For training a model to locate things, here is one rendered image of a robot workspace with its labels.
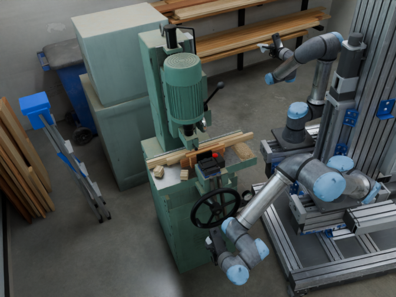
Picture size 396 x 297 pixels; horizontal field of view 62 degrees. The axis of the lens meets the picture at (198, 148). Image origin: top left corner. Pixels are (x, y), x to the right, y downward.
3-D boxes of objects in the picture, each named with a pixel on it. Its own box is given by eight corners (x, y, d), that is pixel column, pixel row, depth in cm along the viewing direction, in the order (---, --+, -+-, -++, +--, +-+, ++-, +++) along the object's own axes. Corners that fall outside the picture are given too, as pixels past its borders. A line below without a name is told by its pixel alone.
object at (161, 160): (148, 169, 185) (147, 162, 182) (147, 167, 186) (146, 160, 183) (243, 139, 200) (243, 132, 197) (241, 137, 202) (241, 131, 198)
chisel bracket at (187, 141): (187, 152, 181) (186, 141, 175) (179, 138, 191) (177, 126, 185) (200, 149, 183) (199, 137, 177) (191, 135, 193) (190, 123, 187)
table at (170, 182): (164, 210, 170) (162, 203, 166) (148, 172, 191) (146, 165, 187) (266, 174, 185) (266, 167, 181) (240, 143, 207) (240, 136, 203)
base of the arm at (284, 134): (299, 127, 219) (302, 115, 212) (309, 141, 208) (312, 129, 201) (277, 131, 217) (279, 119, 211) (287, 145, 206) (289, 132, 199)
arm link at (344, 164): (334, 167, 175) (339, 148, 166) (355, 182, 166) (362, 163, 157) (318, 177, 171) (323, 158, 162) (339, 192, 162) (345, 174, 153)
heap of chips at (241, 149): (241, 161, 186) (241, 156, 183) (230, 147, 196) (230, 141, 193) (255, 156, 188) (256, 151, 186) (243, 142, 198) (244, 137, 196)
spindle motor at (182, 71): (177, 129, 163) (170, 72, 143) (166, 111, 176) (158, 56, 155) (209, 119, 168) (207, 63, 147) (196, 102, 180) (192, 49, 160)
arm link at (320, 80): (297, 116, 212) (311, 32, 176) (315, 109, 216) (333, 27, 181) (309, 125, 203) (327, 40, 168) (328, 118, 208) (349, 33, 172)
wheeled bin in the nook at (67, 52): (75, 151, 343) (41, 66, 280) (65, 125, 380) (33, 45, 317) (133, 130, 365) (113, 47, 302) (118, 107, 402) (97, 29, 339)
